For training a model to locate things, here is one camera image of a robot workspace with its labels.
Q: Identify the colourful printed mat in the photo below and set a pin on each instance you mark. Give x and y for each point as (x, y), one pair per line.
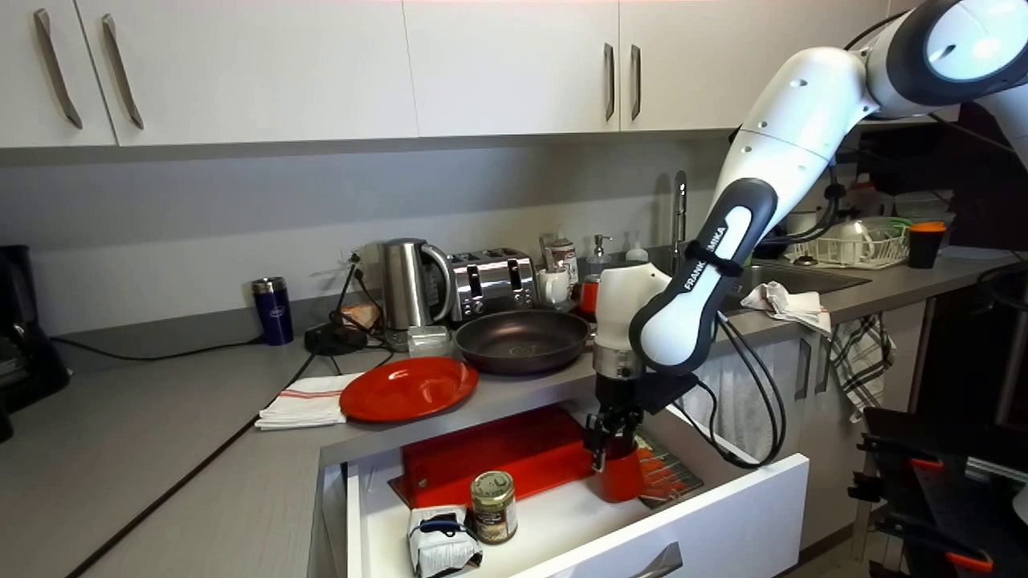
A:
(671, 474)

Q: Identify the blue travel mug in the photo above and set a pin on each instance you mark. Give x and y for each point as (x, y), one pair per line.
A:
(273, 313)

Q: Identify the black cup with orange lid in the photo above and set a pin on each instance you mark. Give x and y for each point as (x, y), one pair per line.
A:
(925, 245)

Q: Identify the hanging white towel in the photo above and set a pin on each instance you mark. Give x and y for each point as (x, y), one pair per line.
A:
(735, 401)

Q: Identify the white mug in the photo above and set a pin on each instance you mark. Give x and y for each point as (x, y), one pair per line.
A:
(552, 287)

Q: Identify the glass jar with gold lid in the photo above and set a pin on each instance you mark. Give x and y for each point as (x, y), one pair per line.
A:
(493, 510)

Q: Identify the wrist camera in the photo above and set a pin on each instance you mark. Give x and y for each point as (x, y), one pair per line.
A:
(666, 392)

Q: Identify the white wall cabinet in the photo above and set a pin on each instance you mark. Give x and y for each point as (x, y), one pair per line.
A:
(321, 72)

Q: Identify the soap dispenser bottle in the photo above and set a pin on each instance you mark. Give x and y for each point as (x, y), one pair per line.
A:
(598, 257)

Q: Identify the small clear plastic container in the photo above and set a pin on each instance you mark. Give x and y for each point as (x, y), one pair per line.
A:
(427, 341)

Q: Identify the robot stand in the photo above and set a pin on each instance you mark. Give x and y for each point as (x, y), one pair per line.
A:
(940, 490)

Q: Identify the sink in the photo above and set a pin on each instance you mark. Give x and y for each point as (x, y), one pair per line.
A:
(795, 281)

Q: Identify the red plate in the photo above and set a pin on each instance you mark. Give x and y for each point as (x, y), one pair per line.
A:
(408, 389)

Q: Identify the folded white towel red stripes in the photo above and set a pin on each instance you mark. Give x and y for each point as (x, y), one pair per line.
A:
(301, 405)

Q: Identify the red cup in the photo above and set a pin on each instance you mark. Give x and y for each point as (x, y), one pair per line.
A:
(620, 478)

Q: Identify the red flat box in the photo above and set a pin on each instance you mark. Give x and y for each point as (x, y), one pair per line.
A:
(498, 453)

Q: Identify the black frying pan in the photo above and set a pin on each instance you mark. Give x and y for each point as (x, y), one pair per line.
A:
(522, 341)

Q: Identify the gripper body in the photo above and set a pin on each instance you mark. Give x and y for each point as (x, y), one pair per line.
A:
(617, 393)

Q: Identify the silver toaster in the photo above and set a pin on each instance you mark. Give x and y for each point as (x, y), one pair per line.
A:
(491, 281)

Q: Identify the black coffee machine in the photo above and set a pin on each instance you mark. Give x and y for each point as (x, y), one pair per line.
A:
(24, 345)

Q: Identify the steel electric kettle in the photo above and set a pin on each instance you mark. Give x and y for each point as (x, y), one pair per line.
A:
(405, 285)

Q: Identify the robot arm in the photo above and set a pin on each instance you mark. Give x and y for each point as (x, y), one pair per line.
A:
(791, 120)

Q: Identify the white drawer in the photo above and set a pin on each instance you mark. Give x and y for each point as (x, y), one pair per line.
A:
(562, 530)

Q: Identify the jar with utensils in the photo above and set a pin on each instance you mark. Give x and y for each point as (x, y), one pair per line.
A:
(562, 253)

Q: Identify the chrome tap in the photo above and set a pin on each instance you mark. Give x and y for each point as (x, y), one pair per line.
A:
(679, 217)

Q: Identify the brown bread piece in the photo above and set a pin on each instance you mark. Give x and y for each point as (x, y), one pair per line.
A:
(363, 315)

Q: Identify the small red container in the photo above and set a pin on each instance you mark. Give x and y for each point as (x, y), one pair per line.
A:
(589, 295)

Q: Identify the crumpled white cloth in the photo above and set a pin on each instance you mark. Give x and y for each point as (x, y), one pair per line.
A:
(791, 305)

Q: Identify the checked dish towel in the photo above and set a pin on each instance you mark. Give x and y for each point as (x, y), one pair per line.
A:
(863, 361)

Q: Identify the wall cabinet door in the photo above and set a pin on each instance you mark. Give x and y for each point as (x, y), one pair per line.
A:
(506, 64)
(265, 68)
(20, 80)
(707, 56)

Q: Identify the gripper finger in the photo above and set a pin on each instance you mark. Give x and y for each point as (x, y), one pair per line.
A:
(594, 441)
(630, 425)

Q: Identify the white dish rack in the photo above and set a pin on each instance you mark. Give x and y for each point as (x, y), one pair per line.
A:
(859, 245)

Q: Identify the white packet with clip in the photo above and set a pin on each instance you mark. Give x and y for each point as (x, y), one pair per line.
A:
(438, 546)

